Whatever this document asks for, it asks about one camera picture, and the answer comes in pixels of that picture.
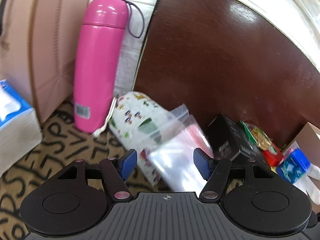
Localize clear ziplock bag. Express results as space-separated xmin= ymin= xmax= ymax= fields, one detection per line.
xmin=146 ymin=104 xmax=213 ymax=194

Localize black product box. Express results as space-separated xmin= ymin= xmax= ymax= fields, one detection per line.
xmin=205 ymin=114 xmax=270 ymax=169

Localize packaged cookies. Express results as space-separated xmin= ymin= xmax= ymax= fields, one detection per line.
xmin=240 ymin=121 xmax=277 ymax=155

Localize patterned letter table cloth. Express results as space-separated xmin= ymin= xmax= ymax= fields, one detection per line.
xmin=0 ymin=100 xmax=176 ymax=240

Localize red tape roll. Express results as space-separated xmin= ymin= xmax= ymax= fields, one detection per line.
xmin=263 ymin=149 xmax=283 ymax=167

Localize blue gum box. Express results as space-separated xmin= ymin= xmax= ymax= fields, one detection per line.
xmin=276 ymin=148 xmax=311 ymax=184

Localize brown cardboard storage box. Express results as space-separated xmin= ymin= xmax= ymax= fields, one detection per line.
xmin=283 ymin=122 xmax=319 ymax=156

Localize blue tissue pack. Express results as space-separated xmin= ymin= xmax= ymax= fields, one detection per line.
xmin=1 ymin=80 xmax=42 ymax=174

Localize dark brown wooden board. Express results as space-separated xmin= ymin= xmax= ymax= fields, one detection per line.
xmin=134 ymin=0 xmax=319 ymax=146

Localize pink thermos bottle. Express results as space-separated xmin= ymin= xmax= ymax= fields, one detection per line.
xmin=73 ymin=0 xmax=139 ymax=133

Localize floral drawstring pouch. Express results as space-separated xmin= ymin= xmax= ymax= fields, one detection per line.
xmin=93 ymin=92 xmax=174 ymax=186

